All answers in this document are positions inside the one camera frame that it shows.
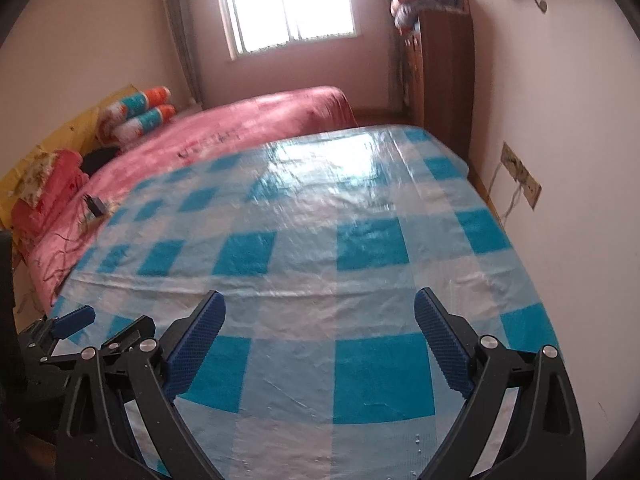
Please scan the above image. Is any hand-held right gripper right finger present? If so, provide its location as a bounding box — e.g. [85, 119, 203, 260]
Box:
[414, 287, 587, 480]

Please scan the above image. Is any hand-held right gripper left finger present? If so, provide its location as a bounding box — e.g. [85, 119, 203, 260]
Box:
[55, 290, 227, 480]

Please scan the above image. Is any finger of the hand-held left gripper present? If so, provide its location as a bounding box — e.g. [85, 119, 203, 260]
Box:
[100, 316, 157, 361]
[25, 305, 97, 366]

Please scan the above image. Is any floral pillow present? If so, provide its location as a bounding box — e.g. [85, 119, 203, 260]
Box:
[10, 150, 63, 208]

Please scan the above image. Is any black cloth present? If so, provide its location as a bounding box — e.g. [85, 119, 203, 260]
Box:
[81, 146, 121, 173]

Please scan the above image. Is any blue checked tablecloth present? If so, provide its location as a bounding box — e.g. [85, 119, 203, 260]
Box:
[47, 124, 563, 480]

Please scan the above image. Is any yellow headboard cover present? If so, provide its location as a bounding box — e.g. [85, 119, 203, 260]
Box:
[0, 84, 138, 231]

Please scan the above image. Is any colourful bolster pillow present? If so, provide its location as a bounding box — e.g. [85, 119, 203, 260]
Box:
[111, 105, 177, 145]
[100, 86, 172, 126]

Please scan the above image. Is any pink bed with blanket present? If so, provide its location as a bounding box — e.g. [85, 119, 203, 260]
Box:
[25, 85, 358, 306]

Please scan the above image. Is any brown wooden cabinet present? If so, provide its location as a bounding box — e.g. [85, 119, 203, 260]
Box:
[397, 7, 475, 161]

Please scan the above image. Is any stack of folded blankets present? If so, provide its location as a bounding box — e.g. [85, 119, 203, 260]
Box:
[390, 0, 471, 31]

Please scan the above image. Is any window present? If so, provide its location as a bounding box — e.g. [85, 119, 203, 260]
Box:
[215, 0, 357, 61]

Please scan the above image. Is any black cable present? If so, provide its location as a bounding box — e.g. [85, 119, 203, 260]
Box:
[40, 210, 101, 286]

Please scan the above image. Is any white cable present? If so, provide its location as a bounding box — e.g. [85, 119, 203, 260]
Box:
[487, 160, 526, 226]

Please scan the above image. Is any wall socket panel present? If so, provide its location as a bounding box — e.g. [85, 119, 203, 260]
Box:
[500, 141, 542, 211]

